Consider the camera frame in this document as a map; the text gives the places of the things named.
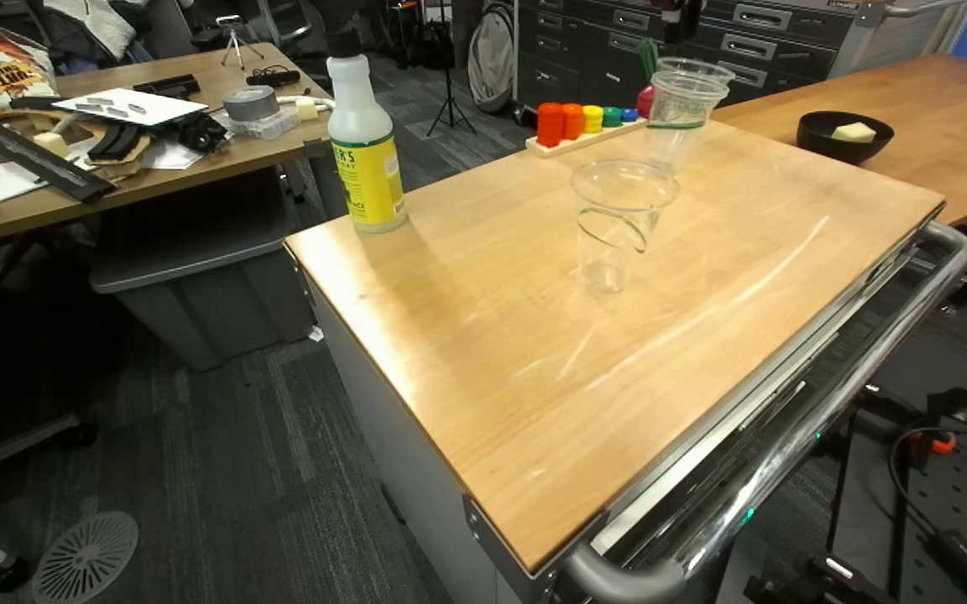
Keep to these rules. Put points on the yellow toy disc stack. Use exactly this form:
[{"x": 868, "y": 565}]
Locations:
[{"x": 593, "y": 118}]

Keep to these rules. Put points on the green toy disc stack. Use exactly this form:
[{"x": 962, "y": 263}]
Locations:
[{"x": 611, "y": 115}]

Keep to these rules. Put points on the grey metal tool cart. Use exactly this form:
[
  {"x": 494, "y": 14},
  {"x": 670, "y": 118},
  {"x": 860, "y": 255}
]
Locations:
[{"x": 416, "y": 447}]

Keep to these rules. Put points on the white spray bottle yellow label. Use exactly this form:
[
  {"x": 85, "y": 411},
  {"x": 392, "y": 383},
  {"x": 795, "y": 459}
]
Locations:
[{"x": 368, "y": 168}]

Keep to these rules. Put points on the orange-red toy ball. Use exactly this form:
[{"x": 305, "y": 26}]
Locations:
[
  {"x": 553, "y": 122},
  {"x": 576, "y": 122}
]

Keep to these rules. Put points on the wooden toy base board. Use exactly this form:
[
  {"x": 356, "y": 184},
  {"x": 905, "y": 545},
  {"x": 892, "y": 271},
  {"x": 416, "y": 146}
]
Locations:
[{"x": 595, "y": 139}]

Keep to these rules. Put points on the black tripod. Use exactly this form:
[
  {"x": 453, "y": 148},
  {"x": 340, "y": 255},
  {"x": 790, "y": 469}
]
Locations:
[{"x": 452, "y": 101}]

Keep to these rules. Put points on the blue toy disc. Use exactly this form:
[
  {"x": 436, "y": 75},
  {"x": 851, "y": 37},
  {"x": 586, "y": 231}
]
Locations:
[{"x": 630, "y": 113}]

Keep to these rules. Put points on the white round fan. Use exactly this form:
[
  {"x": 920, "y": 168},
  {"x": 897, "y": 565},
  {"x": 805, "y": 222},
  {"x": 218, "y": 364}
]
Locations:
[{"x": 492, "y": 54}]

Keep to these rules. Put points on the black tool chest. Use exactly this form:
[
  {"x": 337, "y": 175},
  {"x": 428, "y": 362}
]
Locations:
[{"x": 586, "y": 53}]

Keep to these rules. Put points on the wooden office desk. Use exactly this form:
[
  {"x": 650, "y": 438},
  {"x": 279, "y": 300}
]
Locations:
[{"x": 249, "y": 154}]

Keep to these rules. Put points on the green ridged plastic object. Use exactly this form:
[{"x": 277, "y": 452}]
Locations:
[{"x": 645, "y": 53}]

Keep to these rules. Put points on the grey tape roll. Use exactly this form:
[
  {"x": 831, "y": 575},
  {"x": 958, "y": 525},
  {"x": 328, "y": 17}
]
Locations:
[{"x": 249, "y": 101}]

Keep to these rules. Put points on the black remote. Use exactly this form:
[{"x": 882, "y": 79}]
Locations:
[
  {"x": 166, "y": 86},
  {"x": 272, "y": 75}
]

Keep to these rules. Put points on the black bowl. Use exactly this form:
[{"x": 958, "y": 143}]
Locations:
[{"x": 821, "y": 136}]

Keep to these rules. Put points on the white printed paper sheet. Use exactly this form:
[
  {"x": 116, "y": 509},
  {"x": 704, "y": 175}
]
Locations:
[{"x": 133, "y": 107}]

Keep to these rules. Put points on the pale yellow food piece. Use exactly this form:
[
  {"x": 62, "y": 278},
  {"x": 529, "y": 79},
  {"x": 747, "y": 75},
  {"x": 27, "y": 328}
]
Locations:
[{"x": 852, "y": 133}]

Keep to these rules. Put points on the long black bar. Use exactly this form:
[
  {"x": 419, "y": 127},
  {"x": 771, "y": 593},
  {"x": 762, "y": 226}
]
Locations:
[{"x": 35, "y": 160}]

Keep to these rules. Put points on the white round floor grille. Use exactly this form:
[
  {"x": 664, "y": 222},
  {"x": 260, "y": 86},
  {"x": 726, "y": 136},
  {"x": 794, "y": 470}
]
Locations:
[{"x": 85, "y": 555}]

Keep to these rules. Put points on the grey office chair base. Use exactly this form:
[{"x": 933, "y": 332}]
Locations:
[{"x": 25, "y": 444}]

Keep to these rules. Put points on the white jacket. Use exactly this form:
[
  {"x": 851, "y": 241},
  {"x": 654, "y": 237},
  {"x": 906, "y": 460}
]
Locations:
[{"x": 85, "y": 20}]

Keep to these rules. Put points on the small white paper note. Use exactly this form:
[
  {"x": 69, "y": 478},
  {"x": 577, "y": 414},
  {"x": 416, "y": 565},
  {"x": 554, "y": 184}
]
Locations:
[{"x": 4, "y": 184}]

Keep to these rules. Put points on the black perforated breadboard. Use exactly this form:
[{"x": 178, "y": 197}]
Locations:
[{"x": 955, "y": 525}]

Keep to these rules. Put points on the chips bag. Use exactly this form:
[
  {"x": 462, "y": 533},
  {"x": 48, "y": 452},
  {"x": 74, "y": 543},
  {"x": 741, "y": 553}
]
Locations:
[{"x": 0, "y": 71}]

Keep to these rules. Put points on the grey drawer pedestal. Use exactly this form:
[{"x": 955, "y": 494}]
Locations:
[{"x": 201, "y": 279}]

